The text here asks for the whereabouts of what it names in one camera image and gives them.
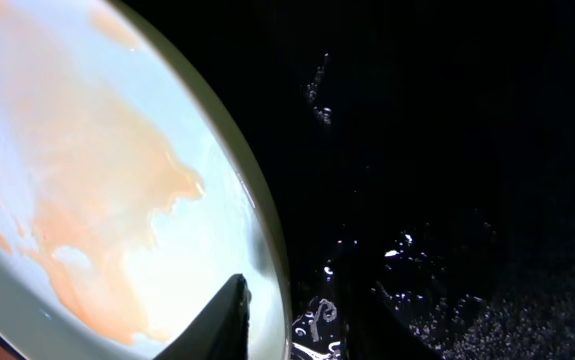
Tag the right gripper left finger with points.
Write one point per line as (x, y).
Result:
(221, 329)

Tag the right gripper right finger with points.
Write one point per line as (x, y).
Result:
(371, 331)

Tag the light blue front plate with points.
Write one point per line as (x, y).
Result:
(128, 195)

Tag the black round tray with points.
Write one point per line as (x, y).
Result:
(426, 147)

